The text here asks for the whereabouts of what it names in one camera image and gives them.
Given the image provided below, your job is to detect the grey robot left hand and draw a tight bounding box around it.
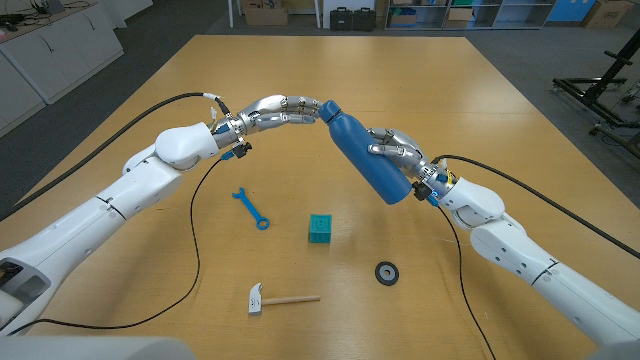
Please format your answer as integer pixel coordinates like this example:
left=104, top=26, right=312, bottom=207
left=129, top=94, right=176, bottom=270
left=234, top=94, right=325, bottom=136

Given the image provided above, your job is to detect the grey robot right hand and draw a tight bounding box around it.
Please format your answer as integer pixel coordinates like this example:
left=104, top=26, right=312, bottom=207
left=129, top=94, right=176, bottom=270
left=367, top=127, right=432, bottom=180

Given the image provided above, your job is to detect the blue metal bottle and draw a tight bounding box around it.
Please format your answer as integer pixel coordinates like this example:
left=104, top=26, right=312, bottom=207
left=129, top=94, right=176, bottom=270
left=318, top=99, right=414, bottom=206

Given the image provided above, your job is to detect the blue plastic wrench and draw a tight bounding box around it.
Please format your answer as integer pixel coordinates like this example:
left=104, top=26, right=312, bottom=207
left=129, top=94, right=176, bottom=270
left=231, top=186, right=271, bottom=231

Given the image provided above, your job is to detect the large cardboard box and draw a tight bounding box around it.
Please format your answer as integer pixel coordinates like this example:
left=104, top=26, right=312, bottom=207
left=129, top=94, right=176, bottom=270
left=243, top=0, right=290, bottom=27

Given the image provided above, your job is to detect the teal cube box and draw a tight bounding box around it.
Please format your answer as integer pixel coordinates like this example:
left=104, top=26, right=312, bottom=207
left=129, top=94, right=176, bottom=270
left=308, top=213, right=333, bottom=245

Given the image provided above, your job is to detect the black tape roll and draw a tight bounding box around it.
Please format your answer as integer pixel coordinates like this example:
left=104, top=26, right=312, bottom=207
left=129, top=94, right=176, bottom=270
left=374, top=261, right=400, bottom=287

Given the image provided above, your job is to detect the small cardboard box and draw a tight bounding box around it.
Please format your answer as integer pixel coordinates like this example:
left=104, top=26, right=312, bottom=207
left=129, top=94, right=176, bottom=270
left=445, top=7, right=474, bottom=29

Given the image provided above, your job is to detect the cardboard box with print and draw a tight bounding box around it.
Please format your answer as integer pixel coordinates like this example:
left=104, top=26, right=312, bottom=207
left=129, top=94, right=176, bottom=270
left=581, top=0, right=635, bottom=30

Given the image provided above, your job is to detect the black hard case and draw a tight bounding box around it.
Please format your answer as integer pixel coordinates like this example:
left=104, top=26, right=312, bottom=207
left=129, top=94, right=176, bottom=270
left=329, top=6, right=354, bottom=32
left=352, top=6, right=377, bottom=33

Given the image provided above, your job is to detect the grey metal shelf unit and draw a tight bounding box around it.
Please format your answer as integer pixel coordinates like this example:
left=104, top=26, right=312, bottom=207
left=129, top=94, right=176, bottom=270
left=384, top=0, right=557, bottom=31

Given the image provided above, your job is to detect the black metal stand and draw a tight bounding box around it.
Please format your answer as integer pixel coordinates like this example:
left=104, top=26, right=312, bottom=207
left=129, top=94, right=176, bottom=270
left=552, top=29, right=640, bottom=156

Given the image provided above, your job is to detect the blue panel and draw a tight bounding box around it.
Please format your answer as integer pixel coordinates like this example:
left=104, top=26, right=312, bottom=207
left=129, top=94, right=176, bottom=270
left=547, top=0, right=584, bottom=23

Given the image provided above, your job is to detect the white floor cabinet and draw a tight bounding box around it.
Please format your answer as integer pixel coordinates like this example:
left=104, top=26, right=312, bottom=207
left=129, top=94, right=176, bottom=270
left=0, top=52, right=47, bottom=139
left=0, top=1, right=125, bottom=105

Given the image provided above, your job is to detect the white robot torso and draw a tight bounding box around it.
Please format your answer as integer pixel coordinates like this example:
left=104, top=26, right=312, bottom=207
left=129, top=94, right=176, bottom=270
left=0, top=335, right=196, bottom=360

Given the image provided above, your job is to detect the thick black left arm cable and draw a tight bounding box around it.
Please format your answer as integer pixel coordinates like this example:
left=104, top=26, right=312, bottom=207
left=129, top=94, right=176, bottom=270
left=0, top=91, right=232, bottom=221

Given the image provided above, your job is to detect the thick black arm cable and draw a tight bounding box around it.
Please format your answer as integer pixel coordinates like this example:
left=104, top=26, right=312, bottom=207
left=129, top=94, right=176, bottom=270
left=430, top=154, right=640, bottom=261
left=0, top=91, right=232, bottom=221

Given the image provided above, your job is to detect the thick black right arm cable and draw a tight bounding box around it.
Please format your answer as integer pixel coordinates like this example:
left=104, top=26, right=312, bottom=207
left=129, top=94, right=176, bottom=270
left=430, top=154, right=640, bottom=261

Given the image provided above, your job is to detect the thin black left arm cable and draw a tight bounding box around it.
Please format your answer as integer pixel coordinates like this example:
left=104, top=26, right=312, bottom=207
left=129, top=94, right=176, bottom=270
left=4, top=155, right=226, bottom=337

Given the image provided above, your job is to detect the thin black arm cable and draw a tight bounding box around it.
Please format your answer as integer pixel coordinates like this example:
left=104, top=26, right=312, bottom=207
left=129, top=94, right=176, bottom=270
left=4, top=155, right=226, bottom=337
left=437, top=204, right=499, bottom=360

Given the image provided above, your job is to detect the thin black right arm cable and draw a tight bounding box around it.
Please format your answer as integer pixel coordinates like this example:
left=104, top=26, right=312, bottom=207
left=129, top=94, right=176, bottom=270
left=437, top=204, right=499, bottom=360

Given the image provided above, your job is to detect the toy hammer wooden handle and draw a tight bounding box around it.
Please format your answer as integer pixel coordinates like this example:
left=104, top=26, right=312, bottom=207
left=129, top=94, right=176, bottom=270
left=247, top=282, right=322, bottom=317

